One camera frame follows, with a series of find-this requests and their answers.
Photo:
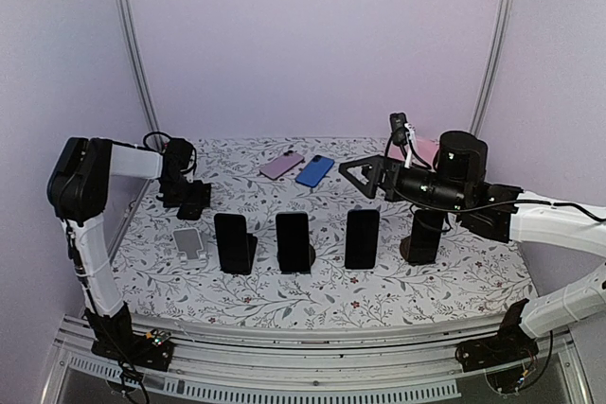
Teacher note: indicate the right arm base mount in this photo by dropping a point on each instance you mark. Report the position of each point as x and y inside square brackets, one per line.
[509, 343]

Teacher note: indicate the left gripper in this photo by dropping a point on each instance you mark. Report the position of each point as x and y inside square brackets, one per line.
[169, 201]

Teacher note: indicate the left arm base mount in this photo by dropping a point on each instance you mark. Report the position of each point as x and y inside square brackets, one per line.
[116, 340]

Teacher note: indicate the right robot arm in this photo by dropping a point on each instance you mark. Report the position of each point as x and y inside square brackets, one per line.
[564, 242]

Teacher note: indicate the black phone blue edge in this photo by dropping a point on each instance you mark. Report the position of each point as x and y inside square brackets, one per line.
[362, 239]

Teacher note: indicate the floral patterned table mat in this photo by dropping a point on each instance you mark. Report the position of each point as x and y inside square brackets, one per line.
[472, 277]

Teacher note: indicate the dark grey phone stand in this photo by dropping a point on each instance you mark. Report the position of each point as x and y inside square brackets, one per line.
[310, 259]

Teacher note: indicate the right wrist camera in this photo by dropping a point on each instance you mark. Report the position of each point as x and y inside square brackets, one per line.
[402, 137]

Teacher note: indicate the front aluminium rail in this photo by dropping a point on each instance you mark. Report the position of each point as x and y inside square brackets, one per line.
[223, 364]

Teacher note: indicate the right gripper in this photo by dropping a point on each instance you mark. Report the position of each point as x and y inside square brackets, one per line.
[376, 176]

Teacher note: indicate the blue phone face down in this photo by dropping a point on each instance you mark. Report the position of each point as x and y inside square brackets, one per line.
[313, 173]

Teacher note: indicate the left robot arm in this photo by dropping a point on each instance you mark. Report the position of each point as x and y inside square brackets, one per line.
[78, 191]

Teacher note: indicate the black folding phone stand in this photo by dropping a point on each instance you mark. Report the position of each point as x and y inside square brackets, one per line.
[252, 243]

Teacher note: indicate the white grey folding stand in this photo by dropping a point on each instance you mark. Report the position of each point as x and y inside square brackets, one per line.
[344, 267]

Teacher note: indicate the black phone teal edge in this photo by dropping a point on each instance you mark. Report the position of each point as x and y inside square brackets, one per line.
[292, 239]

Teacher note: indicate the pink plastic plate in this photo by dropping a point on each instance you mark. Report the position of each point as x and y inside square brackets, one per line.
[425, 148]

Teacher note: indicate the small black phone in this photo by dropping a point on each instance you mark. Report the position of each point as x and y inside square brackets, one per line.
[191, 210]

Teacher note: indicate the pink phone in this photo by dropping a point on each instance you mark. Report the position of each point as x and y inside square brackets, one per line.
[282, 164]

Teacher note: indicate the left aluminium frame post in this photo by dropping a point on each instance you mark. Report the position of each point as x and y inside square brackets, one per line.
[126, 19]

